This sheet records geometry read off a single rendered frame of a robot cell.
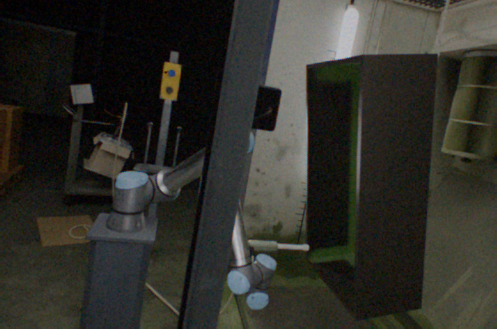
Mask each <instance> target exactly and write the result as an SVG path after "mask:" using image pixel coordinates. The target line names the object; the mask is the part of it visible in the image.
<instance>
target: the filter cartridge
mask: <svg viewBox="0 0 497 329"><path fill-rule="evenodd" d="M461 56H462V63H461V72H460V76H459V81H458V86H457V88H456V89H457V90H456V92H455V95H454V102H453V105H452V108H451V113H450V117H449V121H448V123H447V126H446V135H445V139H444V143H443V146H442V148H441V152H443V153H449V154H452V155H456V156H460V157H464V158H460V161H462V162H464V165H463V170H464V169H465V167H466V163H471V159H469V158H474V159H479V160H483V161H494V160H495V155H496V152H497V50H471V51H465V52H463V53H462V54H461Z"/></svg>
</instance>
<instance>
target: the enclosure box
mask: <svg viewBox="0 0 497 329"><path fill-rule="evenodd" d="M437 66H438V54H437V53H415V54H378V55H359V56H350V57H346V58H341V59H333V60H329V61H325V62H320V63H315V64H307V65H306V244H308V247H309V249H308V250H306V256H305V259H306V261H307V262H308V263H309V264H310V265H311V267H312V268H313V269H315V272H316V273H317V274H318V275H319V276H320V277H321V280H322V281H324V282H325V283H326V285H327V287H328V288H329V289H330V290H331V291H332V293H333V294H334V295H335V297H336V298H337V299H338V300H339V301H340V302H341V304H342V305H343V306H344V307H345V308H346V309H347V310H348V312H349V314H351V315H352V316H353V318H354V320H355V321H360V320H365V319H369V318H373V317H380V316H389V315H392V314H397V313H400V312H405V311H409V310H417V309H421V308H422V290H423V267H424V255H425V243H426V231H427V207H428V196H429V184H430V161H431V149H432V138H433V114H434V102H435V89H436V78H437Z"/></svg>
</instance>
